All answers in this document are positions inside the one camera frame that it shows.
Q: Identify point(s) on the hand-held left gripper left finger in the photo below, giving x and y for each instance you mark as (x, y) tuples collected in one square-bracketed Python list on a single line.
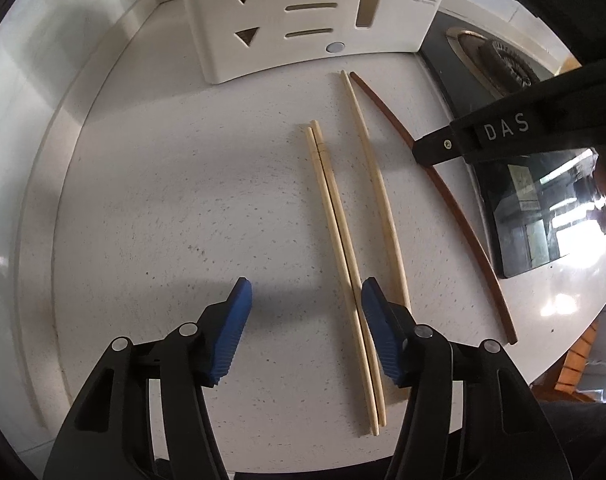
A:
[(230, 335)]

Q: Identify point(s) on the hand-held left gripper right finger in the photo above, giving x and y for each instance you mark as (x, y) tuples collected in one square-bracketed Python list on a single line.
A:
[(383, 335)]

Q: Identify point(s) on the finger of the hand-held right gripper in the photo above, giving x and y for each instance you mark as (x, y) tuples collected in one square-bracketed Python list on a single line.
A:
[(435, 147)]

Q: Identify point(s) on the long light wooden chopstick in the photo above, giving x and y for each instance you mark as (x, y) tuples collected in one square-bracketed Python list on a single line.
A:
[(379, 187)]

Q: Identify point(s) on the short light wooden chopstick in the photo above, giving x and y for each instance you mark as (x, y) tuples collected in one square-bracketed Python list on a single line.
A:
[(326, 170), (318, 170)]

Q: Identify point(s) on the dark brown wooden chopstick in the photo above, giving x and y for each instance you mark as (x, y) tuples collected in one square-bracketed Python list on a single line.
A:
[(503, 317)]

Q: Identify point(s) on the white utensil holder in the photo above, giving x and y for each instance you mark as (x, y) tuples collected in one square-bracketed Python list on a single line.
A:
[(283, 55)]

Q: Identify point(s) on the round gas burner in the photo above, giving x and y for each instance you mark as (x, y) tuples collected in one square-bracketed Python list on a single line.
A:
[(503, 60)]

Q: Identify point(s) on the black glass gas stove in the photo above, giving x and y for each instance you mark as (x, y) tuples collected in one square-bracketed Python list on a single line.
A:
[(533, 220)]

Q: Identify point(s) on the orange wooden crate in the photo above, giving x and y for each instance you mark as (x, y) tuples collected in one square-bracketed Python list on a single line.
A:
[(575, 360)]

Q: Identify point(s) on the person's dark clothing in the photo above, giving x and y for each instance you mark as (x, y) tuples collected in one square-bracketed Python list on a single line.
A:
[(583, 440)]

